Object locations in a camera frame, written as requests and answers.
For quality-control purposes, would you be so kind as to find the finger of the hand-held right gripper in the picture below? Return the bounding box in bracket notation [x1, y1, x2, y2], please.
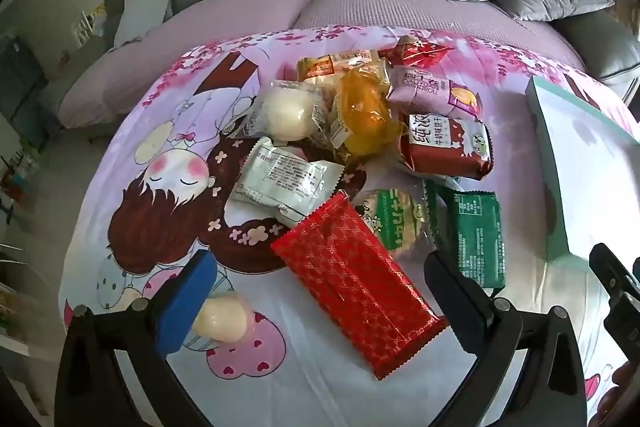
[602, 296, 640, 358]
[589, 243, 640, 303]

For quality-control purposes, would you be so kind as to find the small cream mochi packet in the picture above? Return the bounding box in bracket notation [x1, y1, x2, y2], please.
[191, 291, 251, 344]

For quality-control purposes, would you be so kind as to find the green round rice cracker packet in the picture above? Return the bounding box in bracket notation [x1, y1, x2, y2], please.
[351, 187, 438, 259]

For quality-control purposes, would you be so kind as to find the small red snack packet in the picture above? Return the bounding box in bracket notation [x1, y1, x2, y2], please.
[377, 35, 454, 68]

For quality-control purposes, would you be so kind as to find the dark green snack packet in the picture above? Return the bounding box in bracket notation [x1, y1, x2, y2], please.
[429, 184, 505, 299]

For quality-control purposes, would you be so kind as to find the white bun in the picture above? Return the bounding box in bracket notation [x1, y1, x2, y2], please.
[248, 79, 333, 142]

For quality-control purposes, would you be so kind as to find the purple roll cake packet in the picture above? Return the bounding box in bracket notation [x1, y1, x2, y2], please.
[386, 66, 483, 122]

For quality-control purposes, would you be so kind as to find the orange bread in clear wrapper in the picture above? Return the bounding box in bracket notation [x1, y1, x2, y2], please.
[330, 61, 408, 158]

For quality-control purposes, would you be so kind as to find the orange label cake packet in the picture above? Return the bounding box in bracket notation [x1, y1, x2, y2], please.
[296, 49, 388, 95]

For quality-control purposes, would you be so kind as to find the white printed snack packet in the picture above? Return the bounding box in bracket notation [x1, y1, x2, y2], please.
[223, 137, 347, 229]

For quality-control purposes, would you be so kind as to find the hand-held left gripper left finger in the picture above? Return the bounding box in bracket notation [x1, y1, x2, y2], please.
[54, 248, 219, 427]

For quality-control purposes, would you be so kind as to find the dark red biscuit packet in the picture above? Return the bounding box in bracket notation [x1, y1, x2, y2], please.
[397, 113, 494, 181]

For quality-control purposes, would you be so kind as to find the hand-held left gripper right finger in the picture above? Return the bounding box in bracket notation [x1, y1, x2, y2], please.
[424, 251, 587, 427]

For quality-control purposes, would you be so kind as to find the white box with teal edge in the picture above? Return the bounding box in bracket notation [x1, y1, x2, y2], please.
[524, 75, 640, 264]

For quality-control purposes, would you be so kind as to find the light grey flat sheet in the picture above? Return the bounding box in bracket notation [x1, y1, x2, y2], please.
[113, 0, 179, 48]

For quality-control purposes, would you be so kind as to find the pink sofa seat cover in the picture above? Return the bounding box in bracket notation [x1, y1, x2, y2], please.
[57, 0, 588, 130]

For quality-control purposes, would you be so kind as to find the red patterned snack packet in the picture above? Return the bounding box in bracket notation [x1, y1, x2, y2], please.
[270, 192, 449, 381]

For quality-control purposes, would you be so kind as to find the printed blanket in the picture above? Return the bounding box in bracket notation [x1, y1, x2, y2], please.
[57, 24, 640, 427]

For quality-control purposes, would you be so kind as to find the white rack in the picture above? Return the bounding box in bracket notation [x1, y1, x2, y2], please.
[71, 3, 108, 44]

